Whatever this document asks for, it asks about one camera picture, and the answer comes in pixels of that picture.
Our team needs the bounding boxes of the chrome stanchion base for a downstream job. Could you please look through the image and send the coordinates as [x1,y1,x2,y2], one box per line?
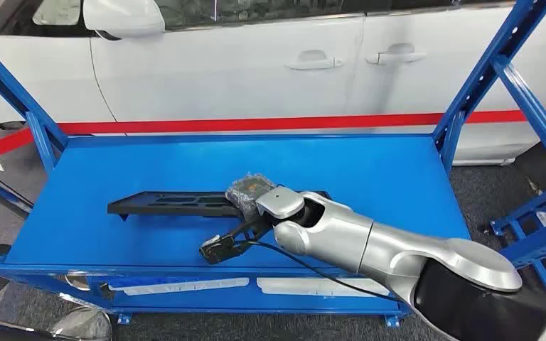
[63,274,110,302]

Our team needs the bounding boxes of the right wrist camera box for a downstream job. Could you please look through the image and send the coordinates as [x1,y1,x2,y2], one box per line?
[198,218,272,266]

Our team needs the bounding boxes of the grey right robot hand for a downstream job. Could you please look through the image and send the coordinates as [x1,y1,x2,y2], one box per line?
[225,173,279,222]

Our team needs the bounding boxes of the red barrier belt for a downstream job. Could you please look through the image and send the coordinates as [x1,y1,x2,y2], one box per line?
[0,107,546,166]

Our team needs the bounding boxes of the blue wheeled shelf rack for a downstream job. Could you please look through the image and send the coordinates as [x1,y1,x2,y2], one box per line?
[478,176,546,312]

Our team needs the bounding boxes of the long black plastic part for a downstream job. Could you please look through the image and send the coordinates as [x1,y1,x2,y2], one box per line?
[107,190,333,222]

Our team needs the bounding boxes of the chrome stanchion post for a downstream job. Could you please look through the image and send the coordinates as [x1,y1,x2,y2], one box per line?
[0,308,114,341]

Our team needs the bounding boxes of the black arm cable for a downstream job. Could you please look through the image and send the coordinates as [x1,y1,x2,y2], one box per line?
[232,239,401,303]

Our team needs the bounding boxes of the white car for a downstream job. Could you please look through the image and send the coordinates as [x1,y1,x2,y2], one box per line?
[0,0,546,168]

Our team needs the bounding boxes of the blue metal shelf rack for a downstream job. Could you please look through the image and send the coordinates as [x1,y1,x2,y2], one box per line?
[0,0,546,329]

